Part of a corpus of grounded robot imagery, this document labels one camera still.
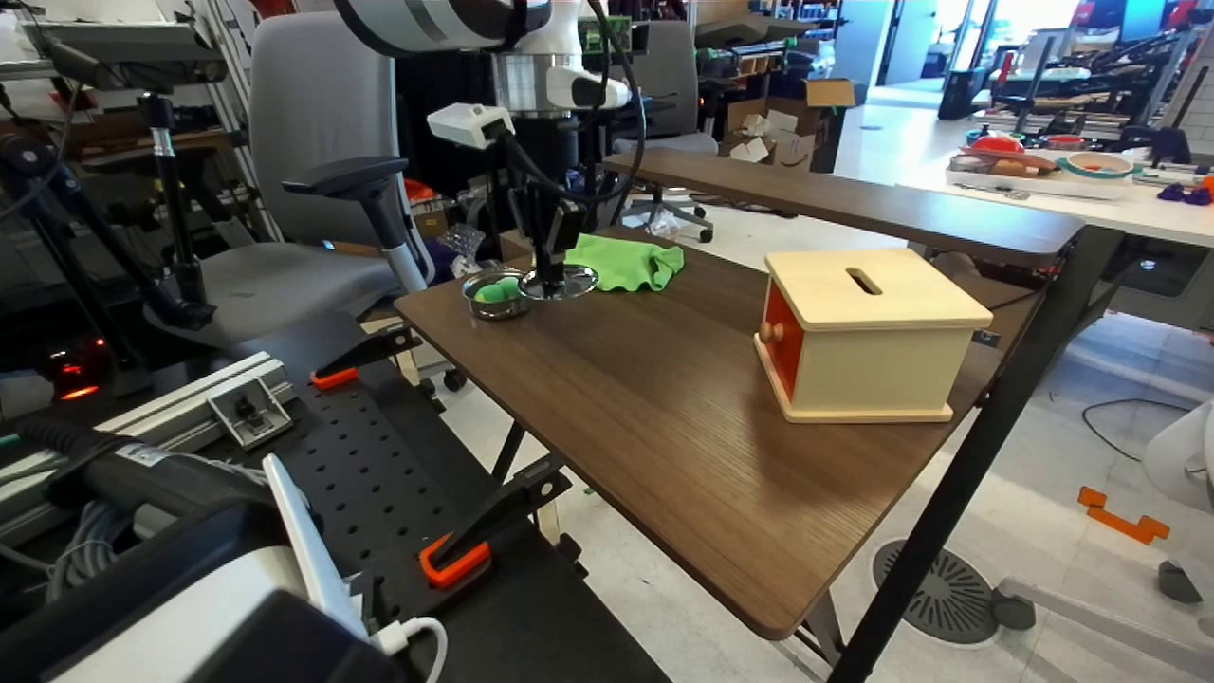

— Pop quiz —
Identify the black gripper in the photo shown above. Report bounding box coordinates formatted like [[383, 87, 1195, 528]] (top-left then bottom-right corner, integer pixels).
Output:
[[506, 118, 591, 294]]

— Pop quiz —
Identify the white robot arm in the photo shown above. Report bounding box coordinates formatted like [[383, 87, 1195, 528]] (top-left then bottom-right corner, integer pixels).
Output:
[[334, 0, 638, 300]]

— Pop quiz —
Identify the green object inside pot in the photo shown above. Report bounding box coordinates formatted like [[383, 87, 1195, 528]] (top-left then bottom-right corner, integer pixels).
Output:
[[473, 276, 524, 309]]

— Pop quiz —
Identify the small silver pot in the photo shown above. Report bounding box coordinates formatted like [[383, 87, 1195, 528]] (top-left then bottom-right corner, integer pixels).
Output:
[[459, 273, 526, 323]]

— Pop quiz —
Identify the green cloth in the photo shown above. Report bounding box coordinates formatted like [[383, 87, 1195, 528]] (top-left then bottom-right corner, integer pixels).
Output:
[[564, 236, 688, 294]]

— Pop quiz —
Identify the orange clamp far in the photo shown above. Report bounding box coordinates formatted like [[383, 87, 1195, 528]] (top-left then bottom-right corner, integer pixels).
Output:
[[308, 328, 416, 397]]

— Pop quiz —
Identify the orange clamp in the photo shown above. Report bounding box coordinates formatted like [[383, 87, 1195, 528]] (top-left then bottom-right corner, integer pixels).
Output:
[[308, 328, 416, 397], [416, 460, 571, 594]]

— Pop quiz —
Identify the grey office chair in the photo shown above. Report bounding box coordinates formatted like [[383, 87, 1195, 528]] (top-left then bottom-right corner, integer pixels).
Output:
[[166, 13, 435, 348]]

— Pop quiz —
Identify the cream wooden coin box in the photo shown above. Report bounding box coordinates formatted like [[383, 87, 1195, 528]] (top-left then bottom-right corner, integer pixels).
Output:
[[754, 246, 994, 422]]

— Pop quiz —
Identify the orange clamp near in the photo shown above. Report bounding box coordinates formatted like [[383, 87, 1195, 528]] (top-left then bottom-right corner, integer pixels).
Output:
[[416, 460, 571, 594]]

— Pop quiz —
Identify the black tripod stand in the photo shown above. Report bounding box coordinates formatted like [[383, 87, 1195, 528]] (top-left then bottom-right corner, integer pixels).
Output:
[[0, 92, 213, 332]]

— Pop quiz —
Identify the round floor drain cover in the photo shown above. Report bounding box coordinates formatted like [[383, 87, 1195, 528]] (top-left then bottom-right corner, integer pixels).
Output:
[[903, 552, 1037, 646]]

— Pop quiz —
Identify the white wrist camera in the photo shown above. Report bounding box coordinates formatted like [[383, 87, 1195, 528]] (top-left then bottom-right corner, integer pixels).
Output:
[[424, 102, 518, 151]]

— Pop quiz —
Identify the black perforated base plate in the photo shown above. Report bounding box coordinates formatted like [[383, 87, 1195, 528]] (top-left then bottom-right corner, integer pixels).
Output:
[[271, 389, 667, 683]]

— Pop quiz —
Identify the aluminium extrusion rail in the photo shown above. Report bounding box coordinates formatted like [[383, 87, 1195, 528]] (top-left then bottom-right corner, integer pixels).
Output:
[[0, 352, 296, 512]]

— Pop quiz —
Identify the white cable plug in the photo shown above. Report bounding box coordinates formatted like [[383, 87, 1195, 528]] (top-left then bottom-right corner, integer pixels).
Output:
[[375, 614, 452, 683]]

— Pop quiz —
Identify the orange floor bracket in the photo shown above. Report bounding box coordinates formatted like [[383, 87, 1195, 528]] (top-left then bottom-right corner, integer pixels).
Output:
[[1076, 486, 1174, 548]]

